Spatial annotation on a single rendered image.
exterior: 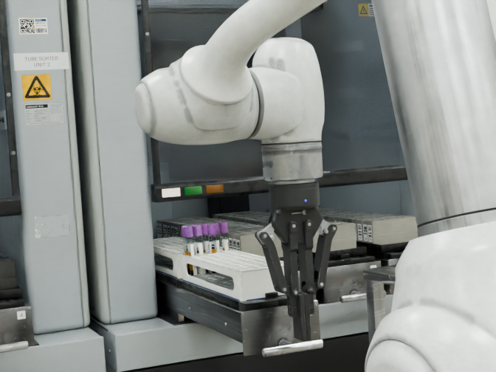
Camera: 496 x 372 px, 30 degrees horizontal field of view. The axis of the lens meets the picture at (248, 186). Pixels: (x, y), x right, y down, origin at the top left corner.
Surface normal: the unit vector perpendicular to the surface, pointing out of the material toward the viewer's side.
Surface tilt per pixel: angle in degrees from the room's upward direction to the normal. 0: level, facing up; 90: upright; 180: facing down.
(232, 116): 133
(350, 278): 90
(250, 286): 90
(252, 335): 90
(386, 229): 90
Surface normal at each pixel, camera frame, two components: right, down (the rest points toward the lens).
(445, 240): -0.56, -0.65
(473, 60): 0.31, -0.19
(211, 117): 0.33, 0.70
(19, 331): 0.39, 0.02
